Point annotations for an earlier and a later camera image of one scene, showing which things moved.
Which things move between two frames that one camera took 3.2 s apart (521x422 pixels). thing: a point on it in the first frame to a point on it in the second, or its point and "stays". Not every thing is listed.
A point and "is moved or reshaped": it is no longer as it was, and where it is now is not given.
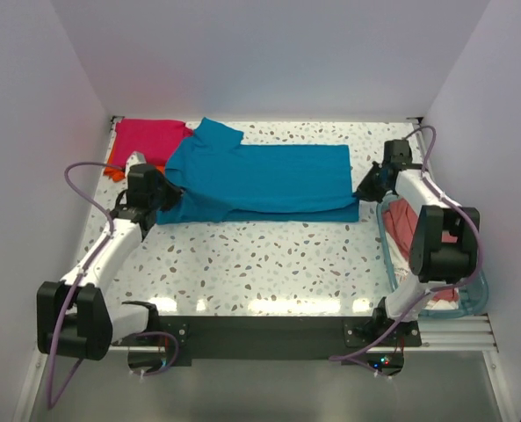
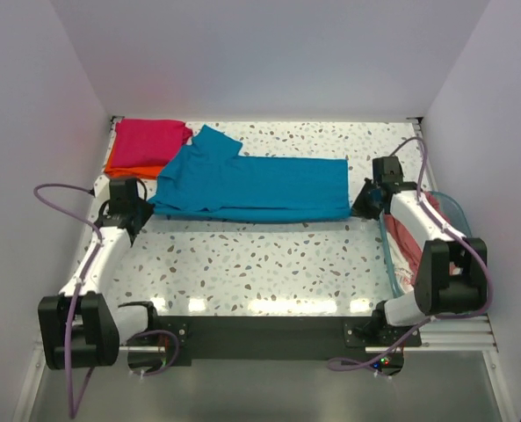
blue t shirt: x=225 y=180 is moved or reshaped
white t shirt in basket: x=400 y=267 stays
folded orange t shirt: x=117 y=173 stays
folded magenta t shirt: x=155 y=139 stays
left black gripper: x=175 y=192 to x=148 y=210
